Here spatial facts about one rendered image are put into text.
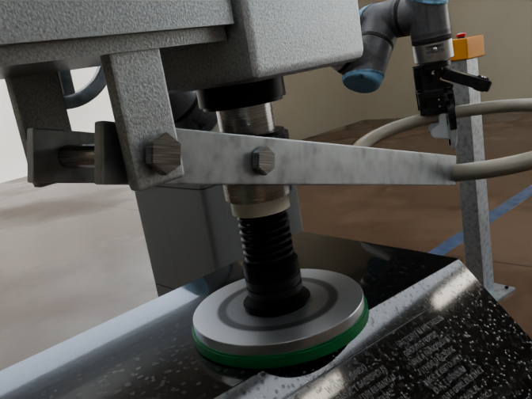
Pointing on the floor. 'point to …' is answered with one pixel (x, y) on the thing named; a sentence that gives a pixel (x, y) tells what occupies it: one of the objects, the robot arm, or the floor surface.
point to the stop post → (474, 44)
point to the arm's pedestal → (193, 231)
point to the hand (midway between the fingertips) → (454, 142)
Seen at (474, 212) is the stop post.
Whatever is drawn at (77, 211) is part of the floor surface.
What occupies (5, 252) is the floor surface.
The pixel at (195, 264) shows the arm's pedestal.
